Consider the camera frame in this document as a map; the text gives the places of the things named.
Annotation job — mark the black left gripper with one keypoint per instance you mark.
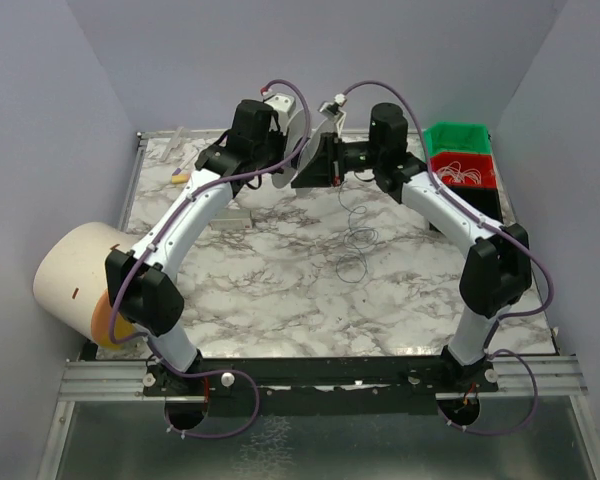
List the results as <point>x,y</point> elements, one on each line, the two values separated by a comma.
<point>273,145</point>

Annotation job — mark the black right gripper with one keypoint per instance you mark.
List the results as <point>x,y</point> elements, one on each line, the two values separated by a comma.
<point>330,157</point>

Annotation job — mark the white perforated cable spool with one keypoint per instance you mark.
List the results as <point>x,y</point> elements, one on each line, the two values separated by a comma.
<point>305,147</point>

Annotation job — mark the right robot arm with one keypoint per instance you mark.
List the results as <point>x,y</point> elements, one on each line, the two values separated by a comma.
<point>496,272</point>

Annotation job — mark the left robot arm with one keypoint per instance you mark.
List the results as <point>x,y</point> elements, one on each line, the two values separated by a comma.
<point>141,282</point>

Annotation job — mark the white purple pen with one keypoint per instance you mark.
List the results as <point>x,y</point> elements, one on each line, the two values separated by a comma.
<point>186,161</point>

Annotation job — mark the grey cardboard box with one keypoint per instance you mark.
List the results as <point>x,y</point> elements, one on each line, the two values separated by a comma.
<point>232,219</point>

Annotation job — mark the pink yellow highlighter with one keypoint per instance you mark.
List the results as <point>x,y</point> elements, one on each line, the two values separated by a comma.
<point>180,178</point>

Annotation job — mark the clear plastic T piece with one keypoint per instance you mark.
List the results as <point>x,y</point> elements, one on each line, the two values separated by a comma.
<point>172,143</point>

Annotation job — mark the red storage bin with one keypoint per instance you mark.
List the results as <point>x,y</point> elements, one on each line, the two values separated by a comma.
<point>464,169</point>

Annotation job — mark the green storage bin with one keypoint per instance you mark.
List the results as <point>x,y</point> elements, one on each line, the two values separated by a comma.
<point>469,138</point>

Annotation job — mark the black storage bin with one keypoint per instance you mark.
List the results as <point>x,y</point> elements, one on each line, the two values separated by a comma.
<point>485,200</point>

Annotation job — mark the beige cylinder with orange disc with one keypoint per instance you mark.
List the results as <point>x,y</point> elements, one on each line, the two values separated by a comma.
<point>70,282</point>

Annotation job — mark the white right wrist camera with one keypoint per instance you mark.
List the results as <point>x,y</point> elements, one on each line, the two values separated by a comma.
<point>333,115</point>

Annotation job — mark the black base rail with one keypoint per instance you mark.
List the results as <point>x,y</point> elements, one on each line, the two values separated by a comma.
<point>320,386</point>

